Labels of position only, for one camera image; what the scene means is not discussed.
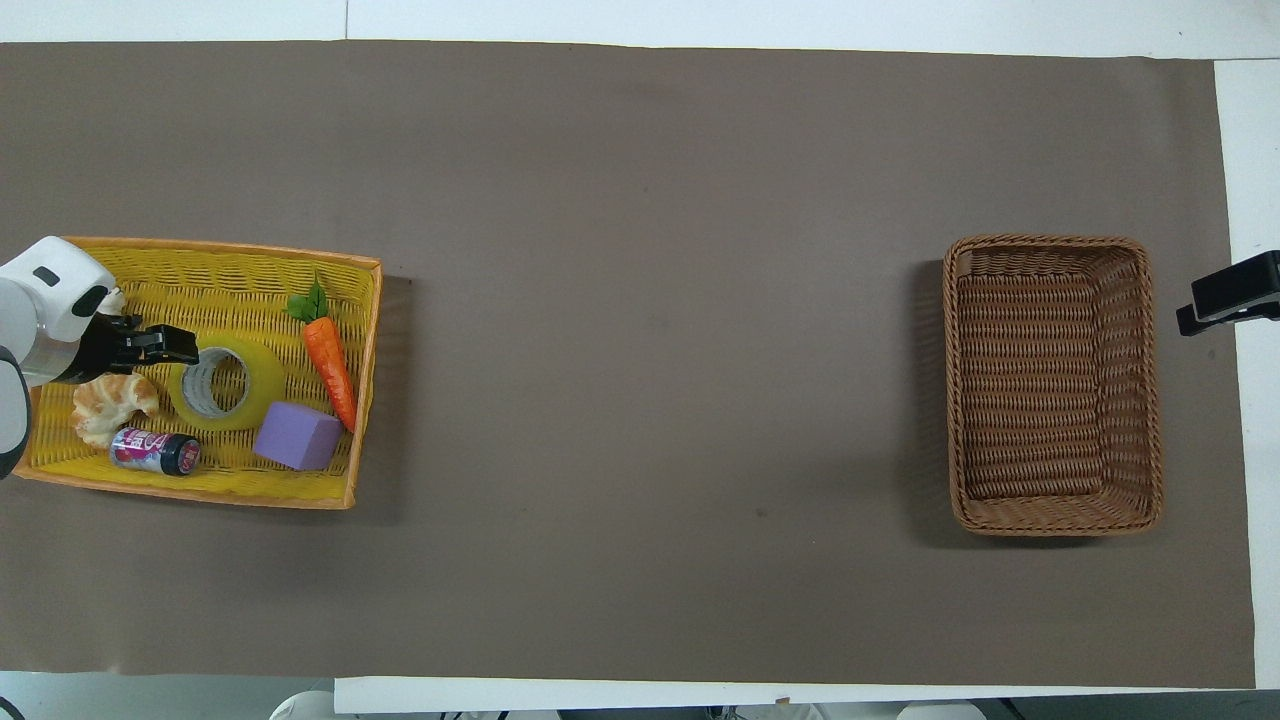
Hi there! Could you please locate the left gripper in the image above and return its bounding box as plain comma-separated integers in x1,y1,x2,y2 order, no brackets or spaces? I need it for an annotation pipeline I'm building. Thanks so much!
62,313,143,387

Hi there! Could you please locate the yellow wicker basket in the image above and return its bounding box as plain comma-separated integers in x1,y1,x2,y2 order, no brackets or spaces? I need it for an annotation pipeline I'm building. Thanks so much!
12,236,384,511

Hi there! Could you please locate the yellow tape roll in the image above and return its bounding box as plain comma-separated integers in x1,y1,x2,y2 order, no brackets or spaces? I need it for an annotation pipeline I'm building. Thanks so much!
166,335,287,433

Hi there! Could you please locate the brown wicker basket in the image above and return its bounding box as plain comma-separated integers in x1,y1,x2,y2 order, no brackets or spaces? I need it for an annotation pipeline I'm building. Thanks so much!
941,233,1165,539

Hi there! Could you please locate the toy croissant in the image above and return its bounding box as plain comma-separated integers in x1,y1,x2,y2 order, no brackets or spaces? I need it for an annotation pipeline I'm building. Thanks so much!
71,372,162,450

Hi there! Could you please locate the small pink drink can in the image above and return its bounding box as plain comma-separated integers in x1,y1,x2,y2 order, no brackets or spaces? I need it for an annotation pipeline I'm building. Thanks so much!
109,426,203,478

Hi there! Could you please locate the purple foam block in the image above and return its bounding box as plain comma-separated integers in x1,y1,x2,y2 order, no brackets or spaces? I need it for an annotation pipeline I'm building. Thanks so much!
252,401,346,473

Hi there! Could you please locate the orange toy carrot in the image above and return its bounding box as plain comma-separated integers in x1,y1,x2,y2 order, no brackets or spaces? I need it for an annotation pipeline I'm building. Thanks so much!
286,274,360,435

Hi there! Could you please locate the black stand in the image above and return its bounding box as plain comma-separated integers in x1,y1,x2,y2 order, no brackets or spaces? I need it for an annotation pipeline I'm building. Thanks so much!
1176,249,1280,338

